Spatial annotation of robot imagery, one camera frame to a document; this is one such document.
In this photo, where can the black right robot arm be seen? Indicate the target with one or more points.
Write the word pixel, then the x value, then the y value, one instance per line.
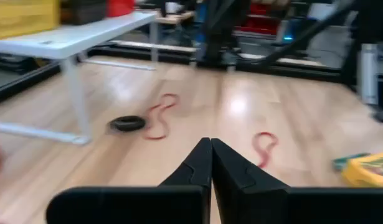
pixel 219 31

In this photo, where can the black flat bracket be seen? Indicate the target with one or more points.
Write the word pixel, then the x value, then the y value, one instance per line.
pixel 382 116

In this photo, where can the red rubber band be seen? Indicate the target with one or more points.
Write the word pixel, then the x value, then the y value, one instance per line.
pixel 266 155
pixel 161 124

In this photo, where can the red plastic basket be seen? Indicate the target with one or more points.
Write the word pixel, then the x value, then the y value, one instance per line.
pixel 119 7

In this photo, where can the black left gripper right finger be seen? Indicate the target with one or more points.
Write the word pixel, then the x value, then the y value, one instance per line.
pixel 272 208

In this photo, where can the wooden background desk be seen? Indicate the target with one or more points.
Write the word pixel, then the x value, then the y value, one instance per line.
pixel 175 19

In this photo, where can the shelf with red bins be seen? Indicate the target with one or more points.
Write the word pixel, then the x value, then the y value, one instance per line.
pixel 259 23

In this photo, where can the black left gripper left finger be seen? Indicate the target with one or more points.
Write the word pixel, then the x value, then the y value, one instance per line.
pixel 166 205

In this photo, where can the yellow plastic basket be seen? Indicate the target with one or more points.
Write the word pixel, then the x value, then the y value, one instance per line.
pixel 23 18

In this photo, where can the silver aluminium post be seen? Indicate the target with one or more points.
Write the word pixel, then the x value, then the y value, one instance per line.
pixel 368 74

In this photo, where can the Crayola crayon box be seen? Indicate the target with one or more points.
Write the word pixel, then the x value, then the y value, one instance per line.
pixel 368 171

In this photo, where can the white perforated riser shelf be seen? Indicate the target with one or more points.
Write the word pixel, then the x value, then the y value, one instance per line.
pixel 85 34

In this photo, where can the black plastic basket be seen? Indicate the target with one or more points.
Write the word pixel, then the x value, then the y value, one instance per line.
pixel 85 12

